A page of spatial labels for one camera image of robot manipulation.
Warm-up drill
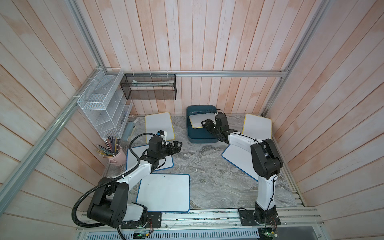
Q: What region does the black corrugated cable conduit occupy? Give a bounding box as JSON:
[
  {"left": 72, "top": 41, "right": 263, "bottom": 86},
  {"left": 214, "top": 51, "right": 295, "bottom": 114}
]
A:
[{"left": 71, "top": 132, "right": 157, "bottom": 228}]

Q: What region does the yellow-framed whiteboard placed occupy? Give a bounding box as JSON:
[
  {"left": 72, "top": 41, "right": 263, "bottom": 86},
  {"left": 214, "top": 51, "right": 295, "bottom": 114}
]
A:
[{"left": 189, "top": 113, "right": 216, "bottom": 129}]

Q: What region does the light blue stapler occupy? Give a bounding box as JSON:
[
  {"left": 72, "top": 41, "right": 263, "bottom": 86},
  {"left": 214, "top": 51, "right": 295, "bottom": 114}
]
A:
[{"left": 122, "top": 122, "right": 135, "bottom": 142}]

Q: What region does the yellow-framed whiteboard far left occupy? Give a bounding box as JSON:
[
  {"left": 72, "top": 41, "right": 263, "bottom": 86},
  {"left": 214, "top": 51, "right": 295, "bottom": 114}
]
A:
[{"left": 145, "top": 112, "right": 175, "bottom": 141}]

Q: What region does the yellow-framed whiteboard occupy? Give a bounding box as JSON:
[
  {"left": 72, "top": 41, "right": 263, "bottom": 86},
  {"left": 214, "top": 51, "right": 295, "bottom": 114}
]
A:
[
  {"left": 145, "top": 112, "right": 175, "bottom": 141},
  {"left": 242, "top": 114, "right": 272, "bottom": 142}
]

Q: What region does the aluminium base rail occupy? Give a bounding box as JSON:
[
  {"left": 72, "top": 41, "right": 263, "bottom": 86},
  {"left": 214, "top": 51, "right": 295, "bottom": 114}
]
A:
[{"left": 74, "top": 206, "right": 325, "bottom": 233}]

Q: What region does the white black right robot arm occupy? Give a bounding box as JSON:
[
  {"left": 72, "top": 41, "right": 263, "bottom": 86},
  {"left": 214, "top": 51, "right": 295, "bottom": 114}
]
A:
[{"left": 202, "top": 112, "right": 284, "bottom": 226}]

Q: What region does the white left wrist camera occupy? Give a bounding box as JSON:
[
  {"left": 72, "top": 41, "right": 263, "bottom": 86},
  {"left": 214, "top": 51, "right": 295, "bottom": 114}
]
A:
[{"left": 156, "top": 130, "right": 167, "bottom": 143}]

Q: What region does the blue-framed whiteboard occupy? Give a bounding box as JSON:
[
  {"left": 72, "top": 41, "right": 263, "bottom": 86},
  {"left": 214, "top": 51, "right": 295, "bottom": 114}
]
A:
[
  {"left": 126, "top": 145, "right": 174, "bottom": 172},
  {"left": 222, "top": 145, "right": 259, "bottom": 182},
  {"left": 136, "top": 174, "right": 191, "bottom": 213}
]

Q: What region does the yellow-framed whiteboard far right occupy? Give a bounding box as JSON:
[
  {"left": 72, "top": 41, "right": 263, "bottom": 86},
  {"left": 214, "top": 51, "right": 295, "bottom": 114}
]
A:
[{"left": 242, "top": 114, "right": 272, "bottom": 142}]

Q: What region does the pink pencil cup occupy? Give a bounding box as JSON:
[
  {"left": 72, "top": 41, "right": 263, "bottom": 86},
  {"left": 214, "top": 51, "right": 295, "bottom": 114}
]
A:
[{"left": 108, "top": 147, "right": 127, "bottom": 166}]

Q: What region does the aluminium horizontal wall rail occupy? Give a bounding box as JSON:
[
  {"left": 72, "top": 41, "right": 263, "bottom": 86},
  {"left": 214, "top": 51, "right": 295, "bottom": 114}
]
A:
[{"left": 105, "top": 68, "right": 288, "bottom": 78}]

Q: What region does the teal plastic storage box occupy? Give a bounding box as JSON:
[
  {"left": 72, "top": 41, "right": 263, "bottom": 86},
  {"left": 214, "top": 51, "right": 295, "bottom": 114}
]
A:
[{"left": 186, "top": 105, "right": 218, "bottom": 144}]

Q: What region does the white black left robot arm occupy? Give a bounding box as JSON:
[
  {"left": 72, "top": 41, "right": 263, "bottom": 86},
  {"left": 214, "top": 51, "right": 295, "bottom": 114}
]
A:
[{"left": 87, "top": 132, "right": 183, "bottom": 228}]

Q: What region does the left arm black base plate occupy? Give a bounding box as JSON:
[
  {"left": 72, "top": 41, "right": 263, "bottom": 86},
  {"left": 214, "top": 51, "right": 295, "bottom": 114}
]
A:
[{"left": 120, "top": 212, "right": 162, "bottom": 230}]

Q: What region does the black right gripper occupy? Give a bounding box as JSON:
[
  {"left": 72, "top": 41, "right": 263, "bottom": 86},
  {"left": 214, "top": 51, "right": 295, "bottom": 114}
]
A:
[{"left": 200, "top": 118, "right": 222, "bottom": 137}]

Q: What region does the black mesh wall basket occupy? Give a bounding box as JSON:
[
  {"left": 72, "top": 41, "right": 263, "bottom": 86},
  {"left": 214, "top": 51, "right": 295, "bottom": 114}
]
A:
[{"left": 120, "top": 73, "right": 177, "bottom": 101}]

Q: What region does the small clear tape roll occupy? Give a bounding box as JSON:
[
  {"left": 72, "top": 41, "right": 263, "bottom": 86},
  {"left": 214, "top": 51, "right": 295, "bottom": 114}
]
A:
[{"left": 128, "top": 115, "right": 138, "bottom": 124}]

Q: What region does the white wire wall shelf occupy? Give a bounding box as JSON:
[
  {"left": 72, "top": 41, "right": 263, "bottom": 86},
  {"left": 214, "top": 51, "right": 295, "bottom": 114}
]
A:
[{"left": 78, "top": 68, "right": 133, "bottom": 140}]

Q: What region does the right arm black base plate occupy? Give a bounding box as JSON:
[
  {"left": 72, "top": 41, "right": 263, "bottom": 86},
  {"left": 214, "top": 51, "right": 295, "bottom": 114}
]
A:
[{"left": 238, "top": 208, "right": 281, "bottom": 226}]

